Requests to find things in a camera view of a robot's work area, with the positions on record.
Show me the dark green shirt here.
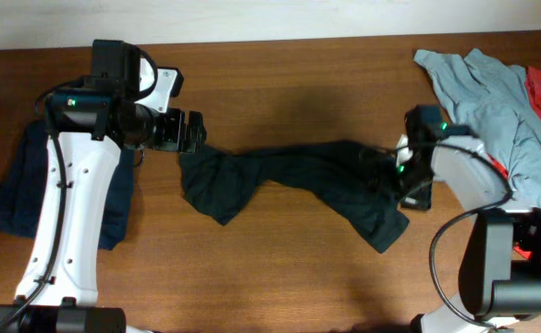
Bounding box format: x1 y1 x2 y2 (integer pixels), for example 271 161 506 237
178 141 410 253

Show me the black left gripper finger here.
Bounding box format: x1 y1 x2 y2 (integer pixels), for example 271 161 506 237
187 111 204 130
184 125 207 154

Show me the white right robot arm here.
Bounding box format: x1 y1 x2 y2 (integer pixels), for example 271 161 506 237
381 105 541 333

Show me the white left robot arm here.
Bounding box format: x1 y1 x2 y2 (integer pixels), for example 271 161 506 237
0 40 206 332

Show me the light blue shirt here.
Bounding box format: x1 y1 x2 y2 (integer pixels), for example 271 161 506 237
414 48 541 208

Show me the navy blue folded garment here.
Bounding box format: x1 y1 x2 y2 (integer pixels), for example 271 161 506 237
0 120 134 251

